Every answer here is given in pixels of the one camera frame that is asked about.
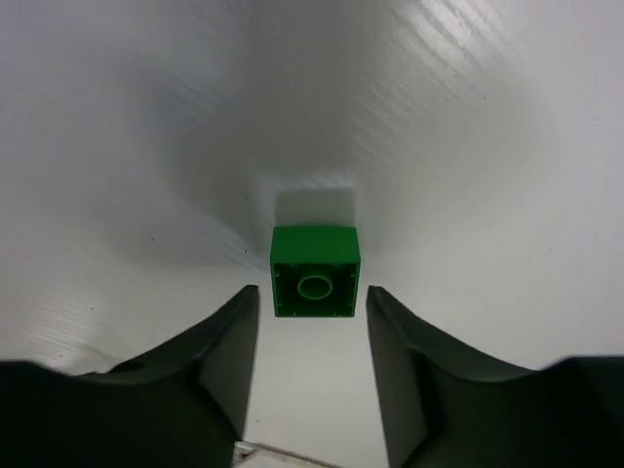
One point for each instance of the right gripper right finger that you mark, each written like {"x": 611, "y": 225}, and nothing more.
{"x": 444, "y": 403}

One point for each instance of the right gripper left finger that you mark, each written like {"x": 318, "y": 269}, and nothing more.
{"x": 182, "y": 403}

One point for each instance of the green square lego brick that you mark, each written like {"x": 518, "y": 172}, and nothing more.
{"x": 315, "y": 271}

